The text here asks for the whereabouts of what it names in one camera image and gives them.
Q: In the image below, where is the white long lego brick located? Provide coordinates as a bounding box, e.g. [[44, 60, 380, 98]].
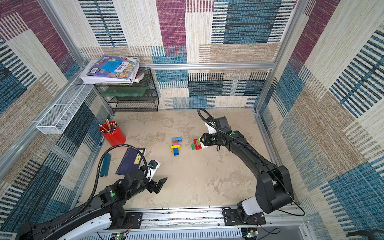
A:
[[200, 142, 207, 149]]

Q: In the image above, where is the red long lego brick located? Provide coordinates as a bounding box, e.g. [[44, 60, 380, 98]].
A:
[[194, 139, 202, 150]]

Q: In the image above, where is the light blue long lego brick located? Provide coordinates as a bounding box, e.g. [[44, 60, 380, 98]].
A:
[[172, 137, 182, 143]]

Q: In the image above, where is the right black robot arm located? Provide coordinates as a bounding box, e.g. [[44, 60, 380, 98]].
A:
[[200, 131, 294, 223]]

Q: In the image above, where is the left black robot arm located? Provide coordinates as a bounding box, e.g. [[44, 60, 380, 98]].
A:
[[16, 170, 167, 240]]

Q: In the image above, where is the purple notebook yellow label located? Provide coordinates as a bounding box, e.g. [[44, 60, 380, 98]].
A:
[[116, 148, 142, 176]]

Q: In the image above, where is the red pencil cup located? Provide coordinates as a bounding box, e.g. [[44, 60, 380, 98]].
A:
[[99, 119, 126, 147]]

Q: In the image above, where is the stack of books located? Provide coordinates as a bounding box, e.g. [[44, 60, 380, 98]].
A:
[[80, 55, 145, 85]]

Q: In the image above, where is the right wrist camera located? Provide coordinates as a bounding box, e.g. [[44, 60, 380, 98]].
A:
[[208, 117, 232, 133]]

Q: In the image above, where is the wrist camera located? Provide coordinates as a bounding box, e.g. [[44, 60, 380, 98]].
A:
[[147, 160, 161, 181], [208, 117, 232, 133]]

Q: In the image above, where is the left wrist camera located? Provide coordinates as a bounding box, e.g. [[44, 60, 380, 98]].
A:
[[147, 160, 161, 181]]

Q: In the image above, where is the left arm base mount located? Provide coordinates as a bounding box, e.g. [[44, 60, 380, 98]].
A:
[[110, 212, 143, 230]]

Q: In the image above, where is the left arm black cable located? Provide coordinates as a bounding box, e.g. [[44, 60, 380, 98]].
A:
[[80, 144, 150, 217]]

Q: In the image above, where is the black wire shelf rack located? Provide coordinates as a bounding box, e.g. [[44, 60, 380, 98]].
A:
[[95, 68, 160, 113]]

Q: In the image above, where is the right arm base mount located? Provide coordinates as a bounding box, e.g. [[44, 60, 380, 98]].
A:
[[221, 207, 266, 226]]

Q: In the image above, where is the white wire mesh basket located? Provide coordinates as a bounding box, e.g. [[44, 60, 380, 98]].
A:
[[36, 84, 93, 135]]

